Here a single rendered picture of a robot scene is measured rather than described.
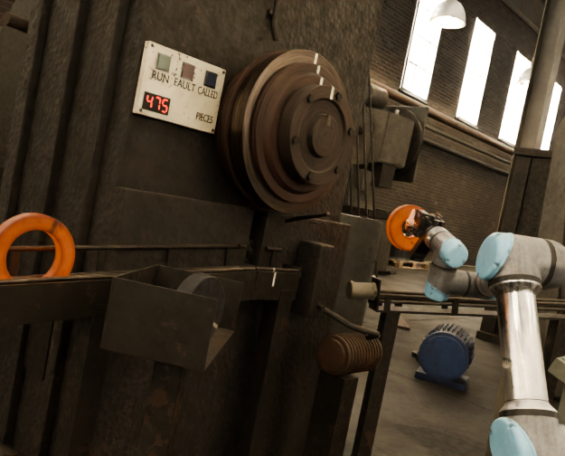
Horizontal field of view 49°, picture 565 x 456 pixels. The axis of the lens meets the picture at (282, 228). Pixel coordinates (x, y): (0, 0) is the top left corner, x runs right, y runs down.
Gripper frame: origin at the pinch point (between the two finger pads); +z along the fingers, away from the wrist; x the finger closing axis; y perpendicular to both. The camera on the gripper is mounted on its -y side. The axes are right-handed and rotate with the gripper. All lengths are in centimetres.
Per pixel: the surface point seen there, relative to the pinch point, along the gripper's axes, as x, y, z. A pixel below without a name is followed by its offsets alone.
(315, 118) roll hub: 46, 29, -20
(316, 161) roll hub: 42.5, 17.1, -19.1
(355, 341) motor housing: 15.2, -36.1, -21.2
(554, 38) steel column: -497, 142, 747
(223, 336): 66, -15, -67
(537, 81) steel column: -490, 73, 739
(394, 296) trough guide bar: 2.2, -23.0, -10.8
